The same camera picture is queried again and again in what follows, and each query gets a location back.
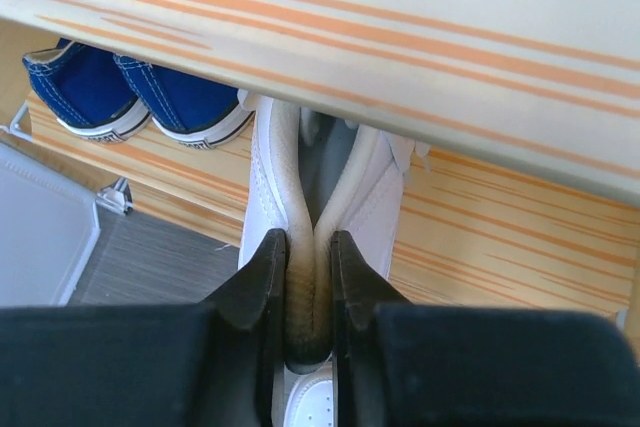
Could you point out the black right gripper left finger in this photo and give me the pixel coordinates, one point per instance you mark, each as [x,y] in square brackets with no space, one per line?
[217,362]

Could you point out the wood-grain shoe cabinet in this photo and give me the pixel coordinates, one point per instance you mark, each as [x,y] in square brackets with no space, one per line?
[531,108]

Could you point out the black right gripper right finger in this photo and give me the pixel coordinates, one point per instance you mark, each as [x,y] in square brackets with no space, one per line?
[397,363]

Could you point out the blue canvas sneaker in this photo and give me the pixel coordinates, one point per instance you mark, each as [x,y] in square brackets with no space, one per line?
[193,111]
[86,91]

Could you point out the frosted white cabinet door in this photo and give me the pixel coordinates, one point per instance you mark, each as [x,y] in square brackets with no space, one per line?
[49,228]

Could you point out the white leather sneaker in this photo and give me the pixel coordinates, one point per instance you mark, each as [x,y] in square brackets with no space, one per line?
[312,175]

